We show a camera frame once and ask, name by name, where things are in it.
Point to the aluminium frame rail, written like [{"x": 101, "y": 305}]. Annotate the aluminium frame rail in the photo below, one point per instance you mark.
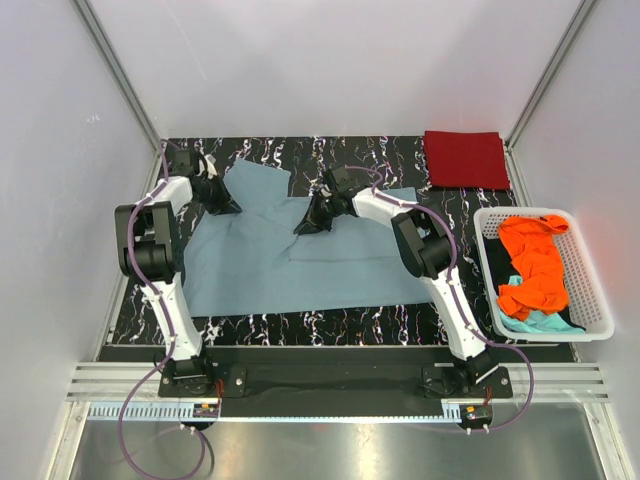
[{"x": 568, "y": 382}]

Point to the black garment in basket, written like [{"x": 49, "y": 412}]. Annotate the black garment in basket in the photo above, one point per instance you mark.
[{"x": 500, "y": 263}]

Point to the aluminium corner post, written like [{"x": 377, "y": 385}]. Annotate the aluminium corner post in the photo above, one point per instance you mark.
[
  {"x": 577, "y": 23},
  {"x": 106, "y": 51}
]

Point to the white plastic laundry basket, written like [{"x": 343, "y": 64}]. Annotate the white plastic laundry basket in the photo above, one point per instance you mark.
[{"x": 588, "y": 307}]

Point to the teal t-shirt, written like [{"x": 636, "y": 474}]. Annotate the teal t-shirt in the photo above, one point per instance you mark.
[{"x": 535, "y": 322}]

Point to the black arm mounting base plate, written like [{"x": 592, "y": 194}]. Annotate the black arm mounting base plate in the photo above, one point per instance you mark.
[{"x": 301, "y": 383}]

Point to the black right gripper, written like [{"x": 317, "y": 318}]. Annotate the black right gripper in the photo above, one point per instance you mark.
[{"x": 312, "y": 222}]

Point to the light blue t-shirt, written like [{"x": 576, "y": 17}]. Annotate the light blue t-shirt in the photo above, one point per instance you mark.
[{"x": 254, "y": 263}]

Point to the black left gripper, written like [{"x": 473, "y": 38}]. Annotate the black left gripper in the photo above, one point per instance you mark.
[{"x": 225, "y": 204}]

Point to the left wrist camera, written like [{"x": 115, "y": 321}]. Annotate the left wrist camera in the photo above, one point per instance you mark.
[{"x": 207, "y": 168}]

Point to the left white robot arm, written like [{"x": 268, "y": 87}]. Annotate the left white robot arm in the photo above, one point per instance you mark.
[{"x": 151, "y": 253}]

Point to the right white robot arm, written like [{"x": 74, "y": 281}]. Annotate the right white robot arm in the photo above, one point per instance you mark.
[{"x": 428, "y": 251}]

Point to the left aluminium corner post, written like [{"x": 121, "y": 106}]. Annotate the left aluminium corner post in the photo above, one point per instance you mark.
[{"x": 106, "y": 51}]

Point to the folded red t-shirt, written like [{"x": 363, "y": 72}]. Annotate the folded red t-shirt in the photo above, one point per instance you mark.
[{"x": 466, "y": 160}]

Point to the orange t-shirt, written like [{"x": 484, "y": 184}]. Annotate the orange t-shirt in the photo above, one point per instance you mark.
[{"x": 529, "y": 242}]

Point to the right aluminium corner post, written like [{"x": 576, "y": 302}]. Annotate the right aluminium corner post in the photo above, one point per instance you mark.
[{"x": 577, "y": 23}]

